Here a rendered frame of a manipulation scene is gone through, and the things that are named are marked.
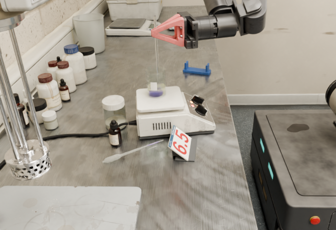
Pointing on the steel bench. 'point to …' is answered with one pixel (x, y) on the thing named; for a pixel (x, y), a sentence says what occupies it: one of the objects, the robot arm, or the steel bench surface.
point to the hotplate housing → (161, 116)
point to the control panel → (196, 107)
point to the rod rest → (196, 69)
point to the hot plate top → (154, 104)
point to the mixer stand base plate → (69, 207)
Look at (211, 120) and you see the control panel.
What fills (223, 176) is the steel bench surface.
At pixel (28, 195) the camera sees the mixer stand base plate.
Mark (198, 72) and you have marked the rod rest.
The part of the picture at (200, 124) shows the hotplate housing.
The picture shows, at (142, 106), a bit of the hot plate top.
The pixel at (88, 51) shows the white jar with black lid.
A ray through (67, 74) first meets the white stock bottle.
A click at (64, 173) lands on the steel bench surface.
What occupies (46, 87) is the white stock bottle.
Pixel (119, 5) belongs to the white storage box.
